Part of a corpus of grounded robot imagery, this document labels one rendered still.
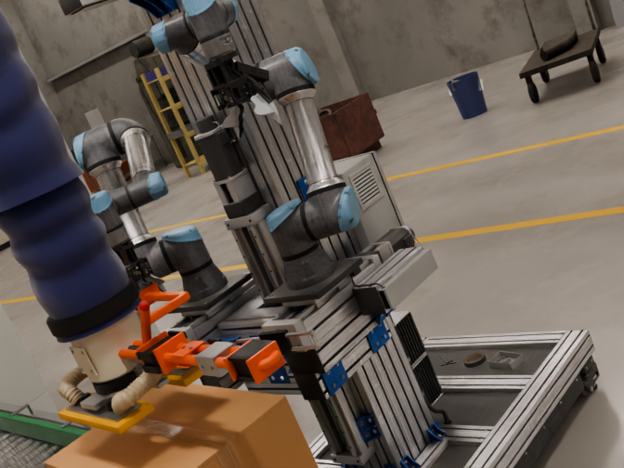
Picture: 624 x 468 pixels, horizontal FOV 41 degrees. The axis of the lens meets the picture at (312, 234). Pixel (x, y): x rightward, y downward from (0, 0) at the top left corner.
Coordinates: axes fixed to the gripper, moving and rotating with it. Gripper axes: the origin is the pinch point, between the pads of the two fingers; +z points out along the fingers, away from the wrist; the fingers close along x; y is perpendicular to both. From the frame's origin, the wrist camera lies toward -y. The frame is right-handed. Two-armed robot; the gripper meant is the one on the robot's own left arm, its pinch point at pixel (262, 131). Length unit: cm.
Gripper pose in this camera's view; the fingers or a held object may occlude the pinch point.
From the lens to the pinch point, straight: 204.0
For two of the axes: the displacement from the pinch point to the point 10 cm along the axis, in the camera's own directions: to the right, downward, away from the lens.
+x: 7.1, -1.2, -7.0
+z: 3.9, 8.9, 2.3
